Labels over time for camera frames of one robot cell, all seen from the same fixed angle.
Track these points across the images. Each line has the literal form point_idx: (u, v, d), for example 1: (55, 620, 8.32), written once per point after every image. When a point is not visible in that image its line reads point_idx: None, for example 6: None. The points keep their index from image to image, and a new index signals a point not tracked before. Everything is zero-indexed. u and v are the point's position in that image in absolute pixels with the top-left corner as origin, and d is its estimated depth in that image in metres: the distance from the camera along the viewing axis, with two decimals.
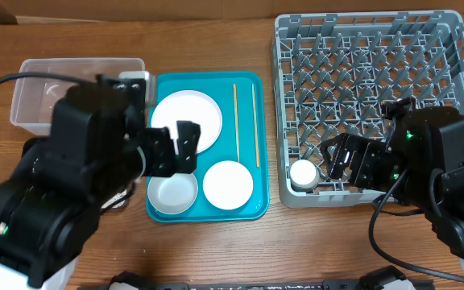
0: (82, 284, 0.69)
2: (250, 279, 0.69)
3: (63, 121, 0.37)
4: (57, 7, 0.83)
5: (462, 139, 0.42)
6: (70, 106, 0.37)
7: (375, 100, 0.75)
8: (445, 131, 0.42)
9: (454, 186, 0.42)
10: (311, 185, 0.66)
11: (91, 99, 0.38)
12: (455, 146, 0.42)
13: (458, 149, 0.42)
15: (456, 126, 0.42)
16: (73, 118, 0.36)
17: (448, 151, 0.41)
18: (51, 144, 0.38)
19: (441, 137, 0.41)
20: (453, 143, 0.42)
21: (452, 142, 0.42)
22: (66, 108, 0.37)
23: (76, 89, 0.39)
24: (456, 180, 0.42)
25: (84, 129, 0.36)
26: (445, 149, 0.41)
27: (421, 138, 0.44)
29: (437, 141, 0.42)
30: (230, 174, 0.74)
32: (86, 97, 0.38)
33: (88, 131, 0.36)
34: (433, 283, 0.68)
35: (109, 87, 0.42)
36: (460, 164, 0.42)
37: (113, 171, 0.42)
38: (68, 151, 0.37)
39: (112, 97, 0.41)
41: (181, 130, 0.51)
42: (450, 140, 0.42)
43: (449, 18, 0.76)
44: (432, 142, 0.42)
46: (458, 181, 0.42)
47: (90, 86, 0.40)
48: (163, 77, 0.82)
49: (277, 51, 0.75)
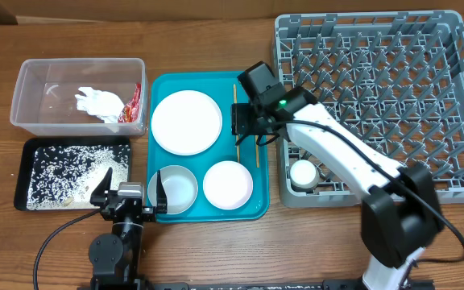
0: (82, 284, 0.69)
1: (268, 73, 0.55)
2: (250, 279, 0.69)
3: (98, 278, 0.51)
4: (57, 8, 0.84)
5: (263, 75, 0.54)
6: (97, 271, 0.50)
7: (375, 99, 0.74)
8: (253, 72, 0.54)
9: (267, 99, 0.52)
10: (311, 185, 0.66)
11: (105, 256, 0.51)
12: (260, 79, 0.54)
13: (262, 80, 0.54)
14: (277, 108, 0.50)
15: (261, 67, 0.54)
16: (105, 275, 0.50)
17: (258, 83, 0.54)
18: (101, 282, 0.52)
19: (250, 76, 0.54)
20: (256, 78, 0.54)
21: (257, 76, 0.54)
22: (95, 272, 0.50)
23: (91, 257, 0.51)
24: (270, 96, 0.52)
25: (112, 275, 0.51)
26: (256, 81, 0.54)
27: (244, 84, 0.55)
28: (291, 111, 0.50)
29: (246, 81, 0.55)
30: (227, 175, 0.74)
32: (101, 258, 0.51)
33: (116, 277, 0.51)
34: (433, 283, 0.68)
35: (105, 238, 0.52)
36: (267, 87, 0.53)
37: (133, 261, 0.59)
38: (109, 281, 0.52)
39: (110, 249, 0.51)
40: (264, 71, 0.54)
41: (151, 184, 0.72)
42: (257, 78, 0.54)
43: (449, 18, 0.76)
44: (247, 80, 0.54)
46: (271, 97, 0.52)
47: (97, 248, 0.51)
48: (163, 77, 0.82)
49: (277, 51, 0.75)
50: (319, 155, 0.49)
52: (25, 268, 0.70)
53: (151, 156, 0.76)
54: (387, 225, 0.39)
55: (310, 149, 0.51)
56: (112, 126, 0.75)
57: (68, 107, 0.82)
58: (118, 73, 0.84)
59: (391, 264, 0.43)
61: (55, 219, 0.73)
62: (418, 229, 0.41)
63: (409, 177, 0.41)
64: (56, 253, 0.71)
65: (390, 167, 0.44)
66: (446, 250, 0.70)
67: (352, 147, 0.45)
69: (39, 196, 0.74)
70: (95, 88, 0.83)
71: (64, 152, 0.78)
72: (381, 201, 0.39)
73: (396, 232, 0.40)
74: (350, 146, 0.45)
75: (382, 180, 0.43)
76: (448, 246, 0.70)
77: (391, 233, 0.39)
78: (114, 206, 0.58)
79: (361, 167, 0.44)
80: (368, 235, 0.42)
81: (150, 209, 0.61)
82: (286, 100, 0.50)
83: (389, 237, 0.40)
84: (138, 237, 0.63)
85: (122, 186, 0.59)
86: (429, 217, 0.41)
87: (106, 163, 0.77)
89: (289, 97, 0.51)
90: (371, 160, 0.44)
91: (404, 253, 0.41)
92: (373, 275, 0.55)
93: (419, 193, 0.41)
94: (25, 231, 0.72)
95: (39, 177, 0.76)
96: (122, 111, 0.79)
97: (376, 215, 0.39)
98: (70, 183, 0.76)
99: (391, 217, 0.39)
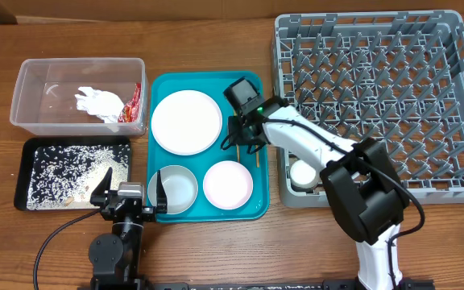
0: (82, 284, 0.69)
1: (250, 87, 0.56)
2: (250, 279, 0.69)
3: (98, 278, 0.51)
4: (57, 8, 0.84)
5: (245, 90, 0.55)
6: (97, 271, 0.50)
7: (375, 99, 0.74)
8: (235, 88, 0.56)
9: (249, 110, 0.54)
10: (311, 185, 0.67)
11: (105, 257, 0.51)
12: (243, 94, 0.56)
13: (244, 94, 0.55)
14: (256, 116, 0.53)
15: (242, 81, 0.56)
16: (105, 275, 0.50)
17: (241, 98, 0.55)
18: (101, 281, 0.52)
19: (232, 93, 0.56)
20: (238, 94, 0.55)
21: (240, 93, 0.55)
22: (95, 273, 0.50)
23: (91, 257, 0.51)
24: (250, 106, 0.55)
25: (112, 275, 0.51)
26: (238, 97, 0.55)
27: (229, 100, 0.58)
28: (267, 116, 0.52)
29: (229, 97, 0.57)
30: (223, 174, 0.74)
32: (101, 258, 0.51)
33: (115, 277, 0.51)
34: (433, 283, 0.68)
35: (105, 239, 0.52)
36: (249, 99, 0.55)
37: (133, 261, 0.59)
38: (108, 281, 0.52)
39: (110, 249, 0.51)
40: (245, 86, 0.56)
41: (151, 184, 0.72)
42: (239, 93, 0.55)
43: (449, 18, 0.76)
44: (231, 97, 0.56)
46: (252, 108, 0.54)
47: (97, 248, 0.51)
48: (163, 77, 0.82)
49: (277, 51, 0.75)
50: (292, 150, 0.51)
52: (25, 268, 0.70)
53: (151, 156, 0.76)
54: (345, 195, 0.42)
55: (287, 147, 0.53)
56: (112, 126, 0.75)
57: (68, 107, 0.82)
58: (118, 73, 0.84)
59: (359, 238, 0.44)
61: (55, 219, 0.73)
62: (379, 200, 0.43)
63: (362, 151, 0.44)
64: (56, 253, 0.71)
65: (348, 147, 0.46)
66: (405, 220, 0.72)
67: (312, 132, 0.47)
69: (39, 196, 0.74)
70: (95, 88, 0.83)
71: (64, 151, 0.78)
72: (337, 174, 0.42)
73: (355, 203, 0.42)
74: (312, 132, 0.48)
75: (340, 157, 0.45)
76: (407, 217, 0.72)
77: (350, 204, 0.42)
78: (114, 206, 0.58)
79: (321, 147, 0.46)
80: (337, 211, 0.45)
81: (150, 209, 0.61)
82: (263, 108, 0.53)
83: (350, 208, 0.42)
84: (139, 237, 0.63)
85: (122, 186, 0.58)
86: (389, 188, 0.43)
87: (106, 163, 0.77)
89: (267, 105, 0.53)
90: (330, 141, 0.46)
91: (370, 225, 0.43)
92: (365, 270, 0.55)
93: (375, 166, 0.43)
94: (26, 231, 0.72)
95: (39, 177, 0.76)
96: (122, 111, 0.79)
97: (333, 185, 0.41)
98: (70, 183, 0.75)
99: (347, 188, 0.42)
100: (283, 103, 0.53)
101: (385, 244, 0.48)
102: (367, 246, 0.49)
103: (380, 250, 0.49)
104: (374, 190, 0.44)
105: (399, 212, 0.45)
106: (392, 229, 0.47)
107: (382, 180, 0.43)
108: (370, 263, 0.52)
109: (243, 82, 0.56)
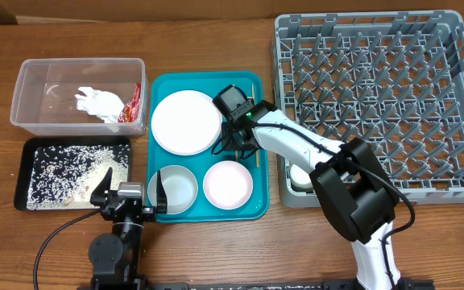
0: (82, 284, 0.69)
1: (238, 94, 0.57)
2: (250, 279, 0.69)
3: (98, 277, 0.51)
4: (57, 8, 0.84)
5: (234, 97, 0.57)
6: (97, 271, 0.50)
7: (375, 99, 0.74)
8: (224, 96, 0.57)
9: (238, 116, 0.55)
10: (311, 185, 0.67)
11: (104, 257, 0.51)
12: (231, 101, 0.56)
13: (233, 101, 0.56)
14: (245, 121, 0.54)
15: (230, 89, 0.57)
16: (105, 275, 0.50)
17: (229, 105, 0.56)
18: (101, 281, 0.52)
19: (221, 101, 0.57)
20: (228, 101, 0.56)
21: (229, 100, 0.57)
22: (96, 272, 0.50)
23: (91, 257, 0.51)
24: (240, 112, 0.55)
25: (111, 275, 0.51)
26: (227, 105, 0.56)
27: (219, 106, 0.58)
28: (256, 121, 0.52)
29: (218, 105, 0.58)
30: (220, 174, 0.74)
32: (101, 258, 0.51)
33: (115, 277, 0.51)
34: (433, 283, 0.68)
35: (105, 239, 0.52)
36: (238, 105, 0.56)
37: (133, 261, 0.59)
38: (108, 281, 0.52)
39: (110, 249, 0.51)
40: (234, 93, 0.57)
41: (151, 184, 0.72)
42: (228, 101, 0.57)
43: (449, 18, 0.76)
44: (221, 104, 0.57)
46: (241, 113, 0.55)
47: (97, 248, 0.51)
48: (163, 77, 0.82)
49: (277, 51, 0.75)
50: (283, 153, 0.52)
52: (25, 268, 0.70)
53: (151, 156, 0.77)
54: (335, 196, 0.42)
55: (276, 151, 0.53)
56: (112, 126, 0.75)
57: (68, 107, 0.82)
58: (118, 73, 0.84)
59: (353, 237, 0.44)
61: (55, 219, 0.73)
62: (369, 199, 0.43)
63: (350, 151, 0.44)
64: (56, 253, 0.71)
65: (336, 147, 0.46)
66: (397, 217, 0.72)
67: (300, 134, 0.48)
69: (39, 196, 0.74)
70: (95, 88, 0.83)
71: (64, 151, 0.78)
72: (327, 175, 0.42)
73: (346, 202, 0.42)
74: (300, 134, 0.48)
75: (328, 159, 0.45)
76: (397, 215, 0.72)
77: (341, 204, 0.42)
78: (114, 206, 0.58)
79: (309, 150, 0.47)
80: (329, 212, 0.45)
81: (150, 209, 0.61)
82: (252, 112, 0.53)
83: (340, 208, 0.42)
84: (138, 237, 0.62)
85: (122, 186, 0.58)
86: (378, 185, 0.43)
87: (106, 163, 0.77)
89: (255, 109, 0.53)
90: (318, 143, 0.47)
91: (362, 224, 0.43)
92: (363, 271, 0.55)
93: (364, 165, 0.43)
94: (26, 231, 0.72)
95: (39, 177, 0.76)
96: (122, 111, 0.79)
97: (322, 187, 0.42)
98: (70, 183, 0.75)
99: (337, 189, 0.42)
100: (271, 107, 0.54)
101: (379, 242, 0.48)
102: (362, 246, 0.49)
103: (375, 250, 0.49)
104: (364, 189, 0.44)
105: (391, 209, 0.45)
106: (384, 228, 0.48)
107: (370, 180, 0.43)
108: (366, 263, 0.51)
109: (232, 89, 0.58)
